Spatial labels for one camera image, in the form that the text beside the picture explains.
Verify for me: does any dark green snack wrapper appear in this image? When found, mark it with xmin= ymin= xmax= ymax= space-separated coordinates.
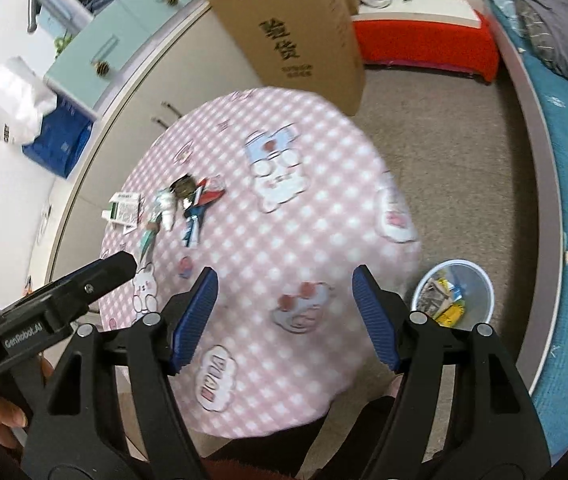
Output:
xmin=170 ymin=174 xmax=198 ymax=210

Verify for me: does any tall cardboard box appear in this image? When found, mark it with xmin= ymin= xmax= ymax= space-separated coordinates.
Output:
xmin=207 ymin=0 xmax=365 ymax=116

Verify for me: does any white curved cabinet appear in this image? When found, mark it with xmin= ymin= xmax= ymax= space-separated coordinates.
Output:
xmin=28 ymin=0 xmax=261 ymax=288

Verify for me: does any red storage bench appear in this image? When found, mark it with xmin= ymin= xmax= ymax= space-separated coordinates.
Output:
xmin=352 ymin=10 xmax=500 ymax=84

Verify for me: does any teal long toothpaste box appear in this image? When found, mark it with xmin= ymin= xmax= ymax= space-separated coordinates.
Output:
xmin=138 ymin=188 xmax=177 ymax=270

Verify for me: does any red blue snack wrapper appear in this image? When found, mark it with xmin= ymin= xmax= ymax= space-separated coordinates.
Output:
xmin=182 ymin=174 xmax=226 ymax=248

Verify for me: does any pink checkered tablecloth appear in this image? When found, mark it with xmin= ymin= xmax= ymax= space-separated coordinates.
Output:
xmin=100 ymin=88 xmax=421 ymax=438

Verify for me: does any clear plastic trash bin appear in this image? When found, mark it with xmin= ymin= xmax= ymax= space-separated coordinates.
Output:
xmin=410 ymin=259 xmax=495 ymax=330

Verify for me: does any white medicine box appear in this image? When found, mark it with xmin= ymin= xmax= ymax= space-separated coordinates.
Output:
xmin=101 ymin=192 xmax=142 ymax=231

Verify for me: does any light blue drawer unit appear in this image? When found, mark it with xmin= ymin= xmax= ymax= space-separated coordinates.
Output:
xmin=44 ymin=0 xmax=207 ymax=118

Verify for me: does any blue shopping bag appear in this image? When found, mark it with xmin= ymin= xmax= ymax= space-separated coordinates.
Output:
xmin=22 ymin=96 xmax=93 ymax=178

